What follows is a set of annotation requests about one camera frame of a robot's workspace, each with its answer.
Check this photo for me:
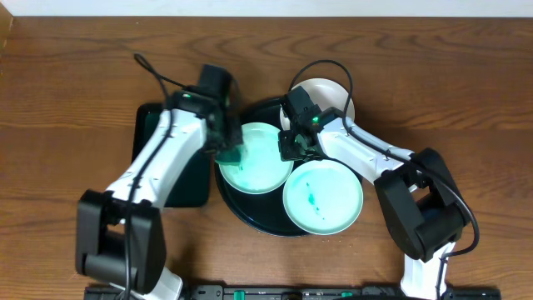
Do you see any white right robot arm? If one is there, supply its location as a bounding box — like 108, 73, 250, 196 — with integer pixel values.
280, 106, 477, 299

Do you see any black rectangular tray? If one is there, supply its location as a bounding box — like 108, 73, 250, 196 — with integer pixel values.
132, 102, 211, 208

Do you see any mint green plate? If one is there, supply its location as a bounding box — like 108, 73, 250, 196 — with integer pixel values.
219, 122, 293, 194
282, 160, 364, 235

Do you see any green scouring sponge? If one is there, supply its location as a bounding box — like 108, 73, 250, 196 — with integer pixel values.
215, 145, 245, 166

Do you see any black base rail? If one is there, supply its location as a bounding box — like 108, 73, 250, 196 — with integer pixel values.
83, 283, 502, 300

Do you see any pale pink plate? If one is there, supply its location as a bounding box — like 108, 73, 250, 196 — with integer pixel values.
295, 78, 348, 111

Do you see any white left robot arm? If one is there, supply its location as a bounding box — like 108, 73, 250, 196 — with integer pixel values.
75, 86, 242, 299

